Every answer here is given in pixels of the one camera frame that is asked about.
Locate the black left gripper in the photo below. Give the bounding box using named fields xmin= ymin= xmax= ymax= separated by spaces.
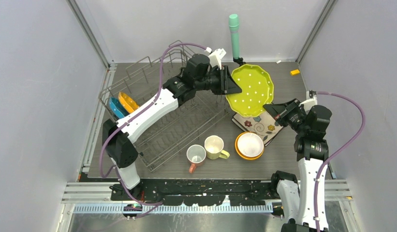
xmin=194 ymin=66 xmax=241 ymax=95

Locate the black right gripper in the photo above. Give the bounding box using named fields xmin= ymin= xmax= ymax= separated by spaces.
xmin=264 ymin=98 xmax=309 ymax=134

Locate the square floral plate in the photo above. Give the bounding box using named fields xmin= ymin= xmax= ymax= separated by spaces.
xmin=232 ymin=112 xmax=283 ymax=146

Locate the green polka dot plate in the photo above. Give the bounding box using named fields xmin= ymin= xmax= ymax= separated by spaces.
xmin=226 ymin=64 xmax=274 ymax=117

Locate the orange polka dot plate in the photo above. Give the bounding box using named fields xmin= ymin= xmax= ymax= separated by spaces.
xmin=118 ymin=92 xmax=139 ymax=114

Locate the blue polka dot plate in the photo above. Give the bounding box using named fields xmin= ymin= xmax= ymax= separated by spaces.
xmin=109 ymin=97 xmax=129 ymax=119

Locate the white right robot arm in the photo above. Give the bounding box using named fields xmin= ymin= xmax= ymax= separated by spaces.
xmin=263 ymin=99 xmax=332 ymax=232

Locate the white bowl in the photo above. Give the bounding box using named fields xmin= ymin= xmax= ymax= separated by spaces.
xmin=237 ymin=132 xmax=264 ymax=158

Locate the small yellow block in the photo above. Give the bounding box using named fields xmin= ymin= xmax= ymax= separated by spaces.
xmin=290 ymin=69 xmax=300 ymax=76

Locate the orange bowl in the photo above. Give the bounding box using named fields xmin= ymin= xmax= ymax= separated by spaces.
xmin=235 ymin=131 xmax=265 ymax=161

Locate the yellow green mug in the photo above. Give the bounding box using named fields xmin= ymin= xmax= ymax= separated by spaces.
xmin=204 ymin=135 xmax=230 ymax=160

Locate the green microphone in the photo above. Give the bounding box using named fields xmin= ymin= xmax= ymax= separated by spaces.
xmin=228 ymin=14 xmax=240 ymax=59

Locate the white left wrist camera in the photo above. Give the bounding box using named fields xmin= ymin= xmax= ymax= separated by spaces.
xmin=206 ymin=47 xmax=226 ymax=69

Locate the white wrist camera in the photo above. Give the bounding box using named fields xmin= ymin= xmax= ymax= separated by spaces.
xmin=206 ymin=47 xmax=226 ymax=69
xmin=300 ymin=90 xmax=317 ymax=113

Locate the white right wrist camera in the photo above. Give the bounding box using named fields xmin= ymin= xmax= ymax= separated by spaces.
xmin=300 ymin=90 xmax=317 ymax=113

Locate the grey wire dish rack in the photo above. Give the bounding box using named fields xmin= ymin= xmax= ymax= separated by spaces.
xmin=99 ymin=40 xmax=233 ymax=173

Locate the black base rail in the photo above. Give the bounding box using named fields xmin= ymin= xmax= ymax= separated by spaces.
xmin=109 ymin=179 xmax=279 ymax=206

